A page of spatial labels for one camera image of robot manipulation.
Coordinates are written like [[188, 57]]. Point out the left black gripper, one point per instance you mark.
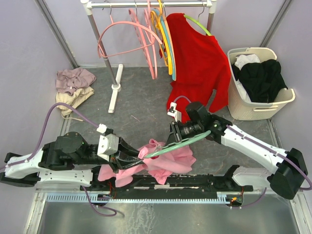
[[119, 164]]

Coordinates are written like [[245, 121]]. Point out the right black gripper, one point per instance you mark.
[[178, 126]]

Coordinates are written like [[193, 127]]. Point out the teal wavy hanger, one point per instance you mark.
[[180, 145]]

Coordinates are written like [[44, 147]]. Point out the pink t shirt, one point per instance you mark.
[[160, 167]]

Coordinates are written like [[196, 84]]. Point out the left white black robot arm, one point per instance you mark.
[[69, 160]]

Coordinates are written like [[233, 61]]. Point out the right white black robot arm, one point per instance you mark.
[[283, 171]]

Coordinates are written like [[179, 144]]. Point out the red t shirt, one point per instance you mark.
[[202, 67]]

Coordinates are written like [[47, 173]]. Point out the pink hanger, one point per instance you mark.
[[147, 42], [100, 48]]

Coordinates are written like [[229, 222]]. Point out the lime green hanger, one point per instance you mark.
[[197, 22]]

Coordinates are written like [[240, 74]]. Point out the yellow hanger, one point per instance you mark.
[[155, 13]]

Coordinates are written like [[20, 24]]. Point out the light blue hanger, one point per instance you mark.
[[169, 46]]

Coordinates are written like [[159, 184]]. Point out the cream laundry basket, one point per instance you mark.
[[241, 109]]

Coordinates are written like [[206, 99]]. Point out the beige crumpled garment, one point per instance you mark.
[[74, 100]]

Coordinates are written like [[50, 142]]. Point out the white metal clothes rack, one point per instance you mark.
[[139, 7]]

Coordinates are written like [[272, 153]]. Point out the black garment in basket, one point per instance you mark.
[[262, 81]]

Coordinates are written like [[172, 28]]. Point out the mauve crumpled garment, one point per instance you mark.
[[68, 81]]

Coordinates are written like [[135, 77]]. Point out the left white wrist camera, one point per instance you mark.
[[107, 136]]

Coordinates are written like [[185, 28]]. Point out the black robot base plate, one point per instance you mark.
[[176, 187]]

